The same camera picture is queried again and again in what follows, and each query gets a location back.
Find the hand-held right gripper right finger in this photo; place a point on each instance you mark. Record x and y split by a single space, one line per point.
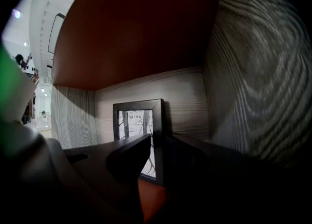
185 167

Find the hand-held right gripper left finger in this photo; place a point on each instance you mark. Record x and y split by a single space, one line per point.
126 162

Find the black picture frame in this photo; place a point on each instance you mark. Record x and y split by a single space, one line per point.
157 120

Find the wooden shelf unit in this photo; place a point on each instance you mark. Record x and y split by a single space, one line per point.
146 35

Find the small black-framed ceiling light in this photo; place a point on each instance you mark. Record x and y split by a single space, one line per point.
49 71

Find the large black-framed ceiling light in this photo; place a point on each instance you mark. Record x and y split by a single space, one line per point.
55 32

